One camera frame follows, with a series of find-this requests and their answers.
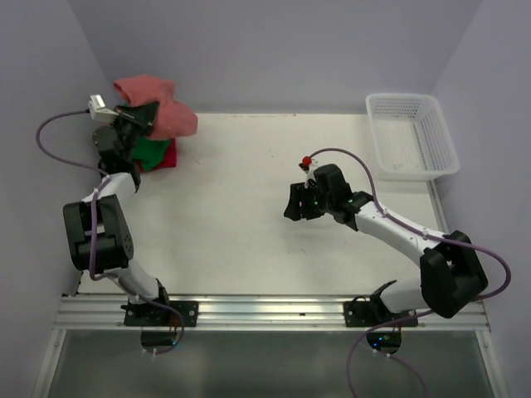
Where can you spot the aluminium mounting rail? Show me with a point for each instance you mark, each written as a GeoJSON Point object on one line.
{"type": "Point", "coordinates": [215, 313]}

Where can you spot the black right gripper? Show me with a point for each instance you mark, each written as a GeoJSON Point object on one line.
{"type": "Point", "coordinates": [299, 192]}

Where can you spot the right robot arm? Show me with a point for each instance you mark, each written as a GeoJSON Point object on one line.
{"type": "Point", "coordinates": [401, 299]}

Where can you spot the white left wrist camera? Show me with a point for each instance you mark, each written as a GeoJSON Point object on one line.
{"type": "Point", "coordinates": [99, 111]}

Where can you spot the red folded t shirt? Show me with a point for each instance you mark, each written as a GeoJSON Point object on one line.
{"type": "Point", "coordinates": [171, 158]}

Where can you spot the green folded t shirt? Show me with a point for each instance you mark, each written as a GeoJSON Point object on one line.
{"type": "Point", "coordinates": [148, 154]}

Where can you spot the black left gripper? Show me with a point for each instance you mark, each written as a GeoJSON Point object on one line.
{"type": "Point", "coordinates": [144, 115]}

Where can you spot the white plastic basket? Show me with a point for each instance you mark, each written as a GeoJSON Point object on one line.
{"type": "Point", "coordinates": [410, 137]}

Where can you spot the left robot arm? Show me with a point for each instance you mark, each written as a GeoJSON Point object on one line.
{"type": "Point", "coordinates": [98, 235]}

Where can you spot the salmon pink t shirt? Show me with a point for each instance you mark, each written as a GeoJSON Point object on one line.
{"type": "Point", "coordinates": [174, 119]}

